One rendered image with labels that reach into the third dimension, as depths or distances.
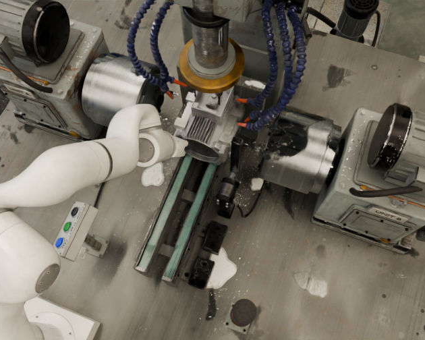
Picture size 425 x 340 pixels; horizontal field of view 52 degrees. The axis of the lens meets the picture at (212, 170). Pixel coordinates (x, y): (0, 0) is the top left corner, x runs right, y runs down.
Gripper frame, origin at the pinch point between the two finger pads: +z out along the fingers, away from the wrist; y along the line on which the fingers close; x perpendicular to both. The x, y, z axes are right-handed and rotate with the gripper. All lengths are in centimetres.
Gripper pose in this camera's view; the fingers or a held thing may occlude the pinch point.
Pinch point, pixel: (177, 141)
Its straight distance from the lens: 138.6
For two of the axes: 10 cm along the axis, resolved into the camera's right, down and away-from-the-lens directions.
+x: 2.9, -9.4, -1.8
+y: 9.4, 3.2, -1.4
